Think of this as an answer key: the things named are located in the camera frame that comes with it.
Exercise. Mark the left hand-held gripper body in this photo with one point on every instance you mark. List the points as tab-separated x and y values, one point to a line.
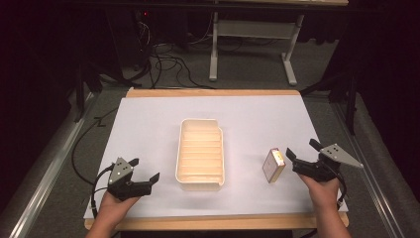
124	188

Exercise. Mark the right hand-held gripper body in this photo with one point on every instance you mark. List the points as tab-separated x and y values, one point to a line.
317	170

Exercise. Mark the small white and yellow box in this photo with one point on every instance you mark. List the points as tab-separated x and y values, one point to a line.
273	166

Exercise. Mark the cream plastic tray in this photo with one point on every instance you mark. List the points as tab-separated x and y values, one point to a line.
200	155

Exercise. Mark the person's left hand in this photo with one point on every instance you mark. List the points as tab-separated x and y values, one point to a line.
114	206

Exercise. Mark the person's right hand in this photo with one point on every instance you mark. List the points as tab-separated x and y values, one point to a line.
322	193

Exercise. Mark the white table sheet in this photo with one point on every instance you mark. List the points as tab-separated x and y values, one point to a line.
148	132

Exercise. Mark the dark metal stand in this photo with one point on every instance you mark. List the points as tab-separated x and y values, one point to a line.
351	99
81	92

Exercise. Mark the black computer tower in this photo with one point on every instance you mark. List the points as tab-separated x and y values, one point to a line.
128	39

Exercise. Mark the aluminium floor rail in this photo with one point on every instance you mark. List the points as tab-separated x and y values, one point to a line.
373	185
49	172

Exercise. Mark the white metal desk frame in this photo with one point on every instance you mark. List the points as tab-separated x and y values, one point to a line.
213	49

